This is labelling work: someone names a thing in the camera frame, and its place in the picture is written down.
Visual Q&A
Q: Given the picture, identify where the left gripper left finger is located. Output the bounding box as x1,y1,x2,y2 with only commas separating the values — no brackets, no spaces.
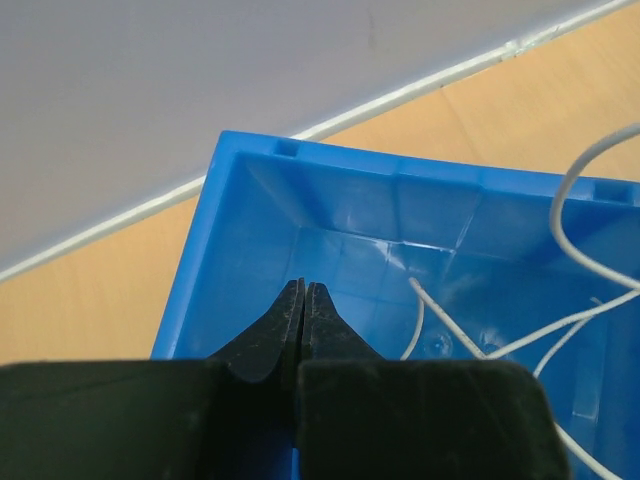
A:
1,280,305,479

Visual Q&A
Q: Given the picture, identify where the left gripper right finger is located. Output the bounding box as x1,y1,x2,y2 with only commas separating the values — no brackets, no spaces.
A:
296,283,572,479

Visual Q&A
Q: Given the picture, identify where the white wire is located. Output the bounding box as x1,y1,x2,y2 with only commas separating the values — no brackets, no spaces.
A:
399,122,640,480

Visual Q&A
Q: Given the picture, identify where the large divided blue bin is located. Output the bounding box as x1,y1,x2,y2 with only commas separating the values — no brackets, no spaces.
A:
151,131,639,479

